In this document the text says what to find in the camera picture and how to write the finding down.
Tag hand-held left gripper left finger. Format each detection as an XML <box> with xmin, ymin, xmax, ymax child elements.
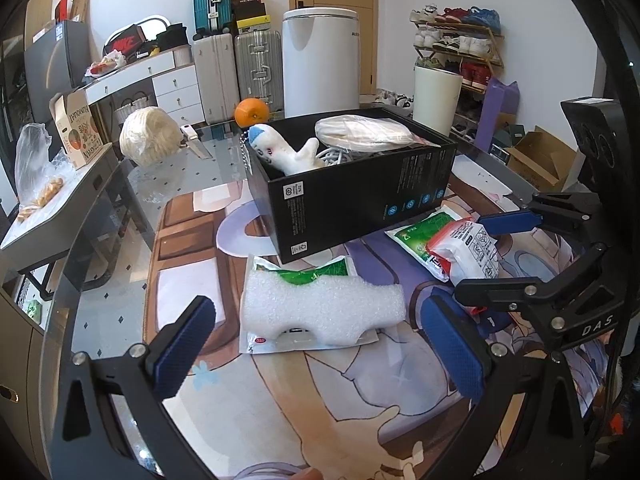
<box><xmin>50</xmin><ymin>295</ymin><xmax>217</xmax><ymax>480</ymax></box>

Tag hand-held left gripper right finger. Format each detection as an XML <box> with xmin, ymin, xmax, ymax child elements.
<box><xmin>419</xmin><ymin>294</ymin><xmax>601</xmax><ymax>480</ymax></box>

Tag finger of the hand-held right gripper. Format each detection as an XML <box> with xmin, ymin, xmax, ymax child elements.
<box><xmin>454</xmin><ymin>242</ymin><xmax>608</xmax><ymax>331</ymax></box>
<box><xmin>477</xmin><ymin>192</ymin><xmax>603</xmax><ymax>238</ymax></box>

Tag red white mask packet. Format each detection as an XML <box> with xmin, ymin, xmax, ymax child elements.
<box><xmin>425</xmin><ymin>217</ymin><xmax>501</xmax><ymax>286</ymax></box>

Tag green white packet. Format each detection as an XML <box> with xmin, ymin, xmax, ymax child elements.
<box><xmin>242</xmin><ymin>254</ymin><xmax>381</xmax><ymax>357</ymax></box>
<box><xmin>385</xmin><ymin>204</ymin><xmax>476</xmax><ymax>283</ymax></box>

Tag white foam block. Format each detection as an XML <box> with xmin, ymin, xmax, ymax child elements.
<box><xmin>240</xmin><ymin>272</ymin><xmax>407</xmax><ymax>347</ymax></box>

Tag black cardboard box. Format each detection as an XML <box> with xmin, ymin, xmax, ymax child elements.
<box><xmin>246</xmin><ymin>106</ymin><xmax>458</xmax><ymax>266</ymax></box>

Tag white rope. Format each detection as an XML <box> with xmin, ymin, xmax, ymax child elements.
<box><xmin>315</xmin><ymin>114</ymin><xmax>443</xmax><ymax>151</ymax></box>

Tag grey cable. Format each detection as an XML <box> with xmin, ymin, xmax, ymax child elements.
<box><xmin>320</xmin><ymin>142</ymin><xmax>381</xmax><ymax>166</ymax></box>

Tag white blue plush toy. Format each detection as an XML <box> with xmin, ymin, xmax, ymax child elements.
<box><xmin>239</xmin><ymin>125</ymin><xmax>326</xmax><ymax>181</ymax></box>

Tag person's left hand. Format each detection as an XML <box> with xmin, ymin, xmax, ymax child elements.
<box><xmin>274</xmin><ymin>467</ymin><xmax>323</xmax><ymax>480</ymax></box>

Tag open brown cardboard box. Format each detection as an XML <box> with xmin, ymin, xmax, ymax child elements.
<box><xmin>505</xmin><ymin>125</ymin><xmax>583</xmax><ymax>193</ymax></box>

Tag metal shoe rack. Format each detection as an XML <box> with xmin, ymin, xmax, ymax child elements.
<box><xmin>412</xmin><ymin>30</ymin><xmax>506</xmax><ymax>131</ymax></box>

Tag anime printed table mat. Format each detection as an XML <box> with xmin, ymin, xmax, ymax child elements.
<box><xmin>142</xmin><ymin>152</ymin><xmax>616</xmax><ymax>480</ymax></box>

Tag white trash bin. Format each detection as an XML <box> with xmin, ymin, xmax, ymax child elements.
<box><xmin>413</xmin><ymin>64</ymin><xmax>463</xmax><ymax>136</ymax></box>

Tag shoe rack with shoes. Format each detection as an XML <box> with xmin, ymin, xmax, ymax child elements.
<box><xmin>410</xmin><ymin>4</ymin><xmax>503</xmax><ymax>91</ymax></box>

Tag pile of white sneakers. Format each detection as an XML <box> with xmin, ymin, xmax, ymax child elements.
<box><xmin>375</xmin><ymin>87</ymin><xmax>416</xmax><ymax>111</ymax></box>

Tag grey side table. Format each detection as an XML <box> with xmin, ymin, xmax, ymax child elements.
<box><xmin>0</xmin><ymin>147</ymin><xmax>156</xmax><ymax>306</ymax></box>

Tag pale round cabbage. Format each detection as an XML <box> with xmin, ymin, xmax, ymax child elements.
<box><xmin>119</xmin><ymin>107</ymin><xmax>183</xmax><ymax>167</ymax></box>

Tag clear plastic food bag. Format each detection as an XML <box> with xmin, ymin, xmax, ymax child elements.
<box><xmin>14</xmin><ymin>122</ymin><xmax>68</xmax><ymax>223</ymax></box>

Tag printed cardboard fruit box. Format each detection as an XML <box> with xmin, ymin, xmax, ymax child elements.
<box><xmin>49</xmin><ymin>87</ymin><xmax>113</xmax><ymax>171</ymax></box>

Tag orange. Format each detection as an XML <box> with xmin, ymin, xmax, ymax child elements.
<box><xmin>235</xmin><ymin>98</ymin><xmax>271</xmax><ymax>128</ymax></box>

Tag wicker basket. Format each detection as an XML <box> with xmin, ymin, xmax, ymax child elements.
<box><xmin>112</xmin><ymin>94</ymin><xmax>153</xmax><ymax>126</ymax></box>

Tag white electric kettle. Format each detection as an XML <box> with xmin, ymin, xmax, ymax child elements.
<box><xmin>281</xmin><ymin>6</ymin><xmax>361</xmax><ymax>121</ymax></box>

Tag white desk with drawers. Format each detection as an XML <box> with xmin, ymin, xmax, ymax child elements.
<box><xmin>82</xmin><ymin>47</ymin><xmax>206</xmax><ymax>126</ymax></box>

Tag white suitcase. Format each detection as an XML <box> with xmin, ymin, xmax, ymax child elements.
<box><xmin>192</xmin><ymin>32</ymin><xmax>241</xmax><ymax>123</ymax></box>

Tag silver ribbed suitcase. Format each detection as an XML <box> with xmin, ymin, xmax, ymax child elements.
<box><xmin>234</xmin><ymin>29</ymin><xmax>285</xmax><ymax>111</ymax></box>

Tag bagged red snacks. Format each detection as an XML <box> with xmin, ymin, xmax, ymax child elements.
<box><xmin>84</xmin><ymin>52</ymin><xmax>127</xmax><ymax>78</ymax></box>

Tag grey fridge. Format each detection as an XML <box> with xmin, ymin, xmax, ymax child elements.
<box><xmin>24</xmin><ymin>20</ymin><xmax>91</xmax><ymax>126</ymax></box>

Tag black bag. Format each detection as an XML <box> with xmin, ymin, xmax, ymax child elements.
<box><xmin>155</xmin><ymin>22</ymin><xmax>193</xmax><ymax>56</ymax></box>

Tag red black shoebox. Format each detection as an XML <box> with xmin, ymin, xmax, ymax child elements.
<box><xmin>102</xmin><ymin>24</ymin><xmax>146</xmax><ymax>61</ymax></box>

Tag yellow black box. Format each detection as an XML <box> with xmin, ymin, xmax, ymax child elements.
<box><xmin>236</xmin><ymin>14</ymin><xmax>273</xmax><ymax>33</ymax></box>

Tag large flat cardboard sheet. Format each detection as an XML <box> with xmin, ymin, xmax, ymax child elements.
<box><xmin>24</xmin><ymin>0</ymin><xmax>56</xmax><ymax>38</ymax></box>

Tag white handled knife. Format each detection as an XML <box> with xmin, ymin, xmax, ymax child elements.
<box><xmin>180</xmin><ymin>122</ymin><xmax>211</xmax><ymax>158</ymax></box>

